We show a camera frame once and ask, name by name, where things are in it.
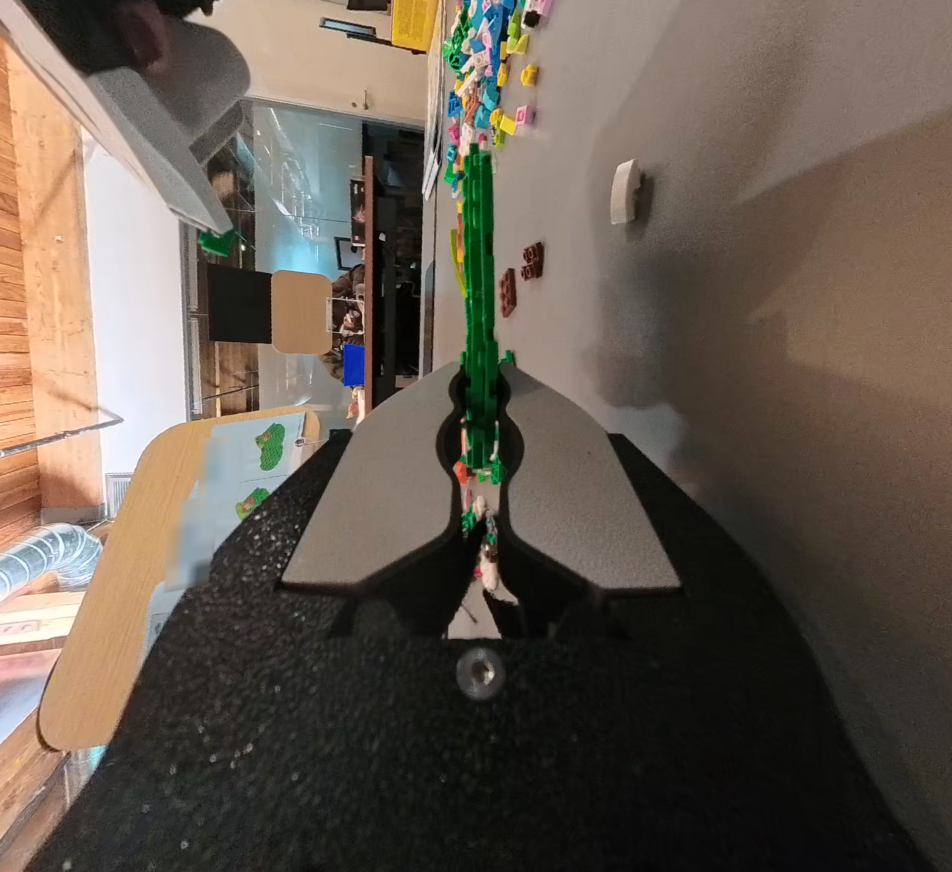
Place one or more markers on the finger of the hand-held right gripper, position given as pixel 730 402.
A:
pixel 134 136
pixel 201 76

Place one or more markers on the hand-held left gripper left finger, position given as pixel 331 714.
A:
pixel 365 515

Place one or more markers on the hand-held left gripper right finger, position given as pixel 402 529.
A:
pixel 588 515

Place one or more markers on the small green lego piece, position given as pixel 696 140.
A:
pixel 220 240

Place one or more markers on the instruction book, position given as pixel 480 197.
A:
pixel 134 575

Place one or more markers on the green lego plate assembly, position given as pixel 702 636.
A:
pixel 479 292

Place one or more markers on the small colourful lego pieces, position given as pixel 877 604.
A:
pixel 499 9

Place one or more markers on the tan curved lego piece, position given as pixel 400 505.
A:
pixel 626 192

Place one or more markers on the reddish brown lego plate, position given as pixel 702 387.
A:
pixel 507 292

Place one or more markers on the brown lego brick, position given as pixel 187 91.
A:
pixel 531 261

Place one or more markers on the person's right hand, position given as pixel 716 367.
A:
pixel 145 36

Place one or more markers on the blue storage crate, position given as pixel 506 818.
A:
pixel 354 363

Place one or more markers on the black screen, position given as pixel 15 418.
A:
pixel 238 304

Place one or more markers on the cardboard sheet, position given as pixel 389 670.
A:
pixel 302 311

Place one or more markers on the large silver ventilation duct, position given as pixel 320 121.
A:
pixel 45 560

